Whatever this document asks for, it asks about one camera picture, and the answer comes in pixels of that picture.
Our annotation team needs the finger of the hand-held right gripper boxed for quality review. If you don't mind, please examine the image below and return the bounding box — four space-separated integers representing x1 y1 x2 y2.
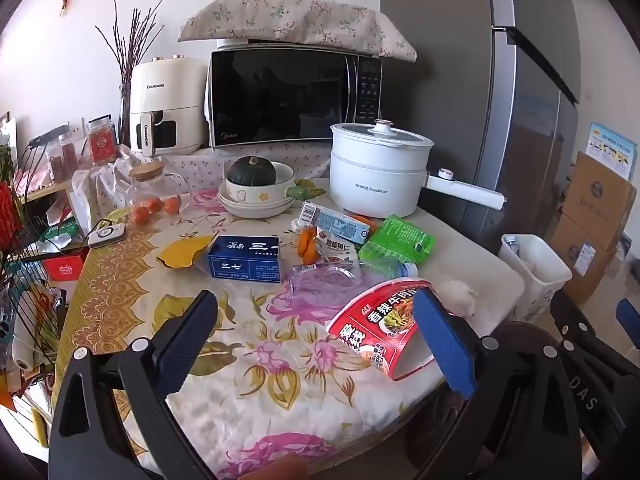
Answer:
616 299 640 336
550 290 640 386

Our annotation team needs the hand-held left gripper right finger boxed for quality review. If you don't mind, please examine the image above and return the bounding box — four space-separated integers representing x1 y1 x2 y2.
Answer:
412 290 566 480

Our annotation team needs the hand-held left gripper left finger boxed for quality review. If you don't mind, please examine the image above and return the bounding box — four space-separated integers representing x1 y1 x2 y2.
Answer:
48 290 218 480

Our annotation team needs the white tissue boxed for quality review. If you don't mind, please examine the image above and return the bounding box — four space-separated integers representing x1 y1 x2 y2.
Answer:
434 280 479 319

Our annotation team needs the dark brown round bin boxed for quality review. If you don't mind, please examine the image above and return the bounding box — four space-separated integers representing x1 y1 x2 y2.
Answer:
415 321 568 461

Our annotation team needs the red instant noodle cup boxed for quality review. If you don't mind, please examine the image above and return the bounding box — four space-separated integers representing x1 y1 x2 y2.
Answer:
326 277 436 382

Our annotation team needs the blue cardboard box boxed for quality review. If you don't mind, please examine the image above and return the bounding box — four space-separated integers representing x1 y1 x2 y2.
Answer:
207 234 283 285

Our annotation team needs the crushed clear plastic bottle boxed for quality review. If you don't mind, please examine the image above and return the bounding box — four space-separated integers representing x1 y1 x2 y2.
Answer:
289 260 419 312

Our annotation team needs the brown cardboard box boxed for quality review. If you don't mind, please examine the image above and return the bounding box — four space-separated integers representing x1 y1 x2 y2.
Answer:
549 214 622 307
562 151 637 252

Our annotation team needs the white rectangular waste bin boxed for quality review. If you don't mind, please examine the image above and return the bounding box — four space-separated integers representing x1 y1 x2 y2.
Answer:
499 233 573 324

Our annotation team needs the green snack packet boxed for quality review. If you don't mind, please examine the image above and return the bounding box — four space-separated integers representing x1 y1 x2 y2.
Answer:
358 214 436 265

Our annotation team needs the small white device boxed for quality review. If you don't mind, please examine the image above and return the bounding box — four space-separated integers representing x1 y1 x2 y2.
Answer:
88 223 126 249

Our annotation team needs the white snack wrapper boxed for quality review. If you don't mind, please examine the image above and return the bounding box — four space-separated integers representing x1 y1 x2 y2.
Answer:
315 230 362 264

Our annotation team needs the red small box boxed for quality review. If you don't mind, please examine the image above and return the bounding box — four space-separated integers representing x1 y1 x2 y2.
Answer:
42 254 86 281

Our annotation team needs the blue white carton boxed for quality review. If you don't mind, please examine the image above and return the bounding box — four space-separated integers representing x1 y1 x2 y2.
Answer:
298 201 379 245

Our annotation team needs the glass teapot with bamboo lid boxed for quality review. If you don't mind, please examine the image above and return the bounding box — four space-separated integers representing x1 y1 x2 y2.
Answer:
124 159 194 224

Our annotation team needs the blue white leaflet box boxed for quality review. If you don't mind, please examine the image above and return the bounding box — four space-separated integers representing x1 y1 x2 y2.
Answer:
587 122 639 181

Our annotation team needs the clear plastic bag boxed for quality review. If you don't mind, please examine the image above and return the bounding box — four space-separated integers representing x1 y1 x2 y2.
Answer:
69 169 122 234

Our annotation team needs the white electric cooking pot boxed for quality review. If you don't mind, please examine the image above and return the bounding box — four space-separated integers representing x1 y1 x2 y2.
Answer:
329 119 507 219

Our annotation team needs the white printed bowl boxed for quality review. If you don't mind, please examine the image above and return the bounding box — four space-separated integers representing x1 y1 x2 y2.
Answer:
224 162 296 206

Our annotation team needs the dark green squash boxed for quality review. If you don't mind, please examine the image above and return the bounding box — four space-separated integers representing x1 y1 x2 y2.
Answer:
225 155 277 189

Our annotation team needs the red label glass jar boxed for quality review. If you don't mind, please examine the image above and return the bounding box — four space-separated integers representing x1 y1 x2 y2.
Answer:
85 115 118 166

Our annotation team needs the clear jar with red sticks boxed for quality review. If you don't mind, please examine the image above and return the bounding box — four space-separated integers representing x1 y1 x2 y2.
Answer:
47 132 81 181

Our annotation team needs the vase with dry twigs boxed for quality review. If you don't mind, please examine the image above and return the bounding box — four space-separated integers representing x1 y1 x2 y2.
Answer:
94 0 172 151

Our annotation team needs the white air fryer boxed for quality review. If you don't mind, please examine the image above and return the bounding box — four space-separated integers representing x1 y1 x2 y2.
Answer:
128 54 210 157

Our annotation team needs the grey refrigerator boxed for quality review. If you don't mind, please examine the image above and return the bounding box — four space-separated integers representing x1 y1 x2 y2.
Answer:
379 0 582 247

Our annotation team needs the black microwave oven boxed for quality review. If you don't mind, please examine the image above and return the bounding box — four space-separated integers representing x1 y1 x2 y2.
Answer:
208 47 384 151

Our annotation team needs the floral cover cloth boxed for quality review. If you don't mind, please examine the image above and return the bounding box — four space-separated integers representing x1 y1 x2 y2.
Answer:
178 0 418 64

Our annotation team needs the black wire rack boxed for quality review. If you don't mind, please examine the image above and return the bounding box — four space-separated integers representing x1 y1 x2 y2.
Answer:
0 129 92 377

